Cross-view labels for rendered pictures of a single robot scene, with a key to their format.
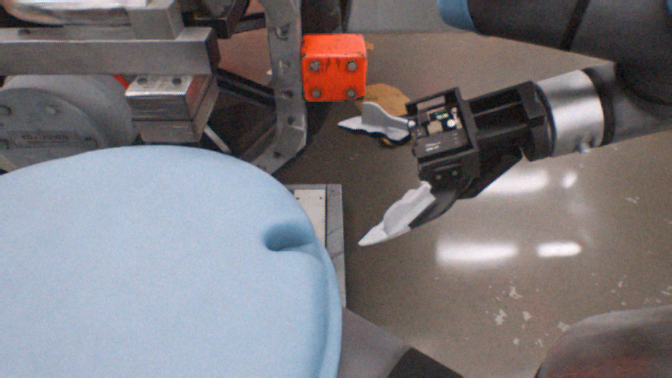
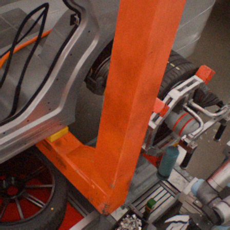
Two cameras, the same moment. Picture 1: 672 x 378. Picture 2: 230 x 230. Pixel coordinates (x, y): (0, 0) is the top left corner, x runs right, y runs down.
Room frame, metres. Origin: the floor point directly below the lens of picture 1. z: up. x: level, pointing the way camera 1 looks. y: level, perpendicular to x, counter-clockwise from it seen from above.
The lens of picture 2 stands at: (-0.20, 1.83, 2.43)
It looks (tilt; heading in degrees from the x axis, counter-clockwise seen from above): 45 degrees down; 308
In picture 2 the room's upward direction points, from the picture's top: 11 degrees clockwise
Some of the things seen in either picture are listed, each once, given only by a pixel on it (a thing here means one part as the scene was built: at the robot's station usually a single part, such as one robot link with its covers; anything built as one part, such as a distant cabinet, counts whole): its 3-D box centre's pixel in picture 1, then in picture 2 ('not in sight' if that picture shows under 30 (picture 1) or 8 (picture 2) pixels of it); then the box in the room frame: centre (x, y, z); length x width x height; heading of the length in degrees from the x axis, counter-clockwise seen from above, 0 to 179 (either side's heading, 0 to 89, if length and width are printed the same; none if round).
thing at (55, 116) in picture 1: (90, 95); (184, 125); (0.46, 0.32, 0.85); 0.21 x 0.14 x 0.14; 1
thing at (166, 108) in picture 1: (177, 92); (222, 117); (0.32, 0.14, 0.93); 0.09 x 0.05 x 0.05; 1
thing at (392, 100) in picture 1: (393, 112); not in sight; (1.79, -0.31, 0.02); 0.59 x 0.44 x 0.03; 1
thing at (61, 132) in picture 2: not in sight; (53, 128); (1.00, 0.88, 0.71); 0.14 x 0.14 x 0.05; 1
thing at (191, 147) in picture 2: not in sight; (187, 144); (0.32, 0.48, 0.93); 0.09 x 0.05 x 0.05; 1
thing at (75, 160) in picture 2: not in sight; (71, 147); (0.83, 0.88, 0.69); 0.52 x 0.17 x 0.35; 1
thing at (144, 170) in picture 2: not in sight; (139, 153); (0.70, 0.32, 0.32); 0.40 x 0.30 x 0.28; 91
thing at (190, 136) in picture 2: not in sight; (189, 116); (0.40, 0.41, 1.03); 0.19 x 0.18 x 0.11; 1
